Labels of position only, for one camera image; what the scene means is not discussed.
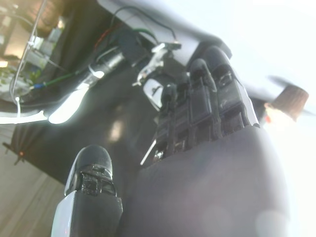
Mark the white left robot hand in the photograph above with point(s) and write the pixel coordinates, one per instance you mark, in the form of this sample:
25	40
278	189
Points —
209	185

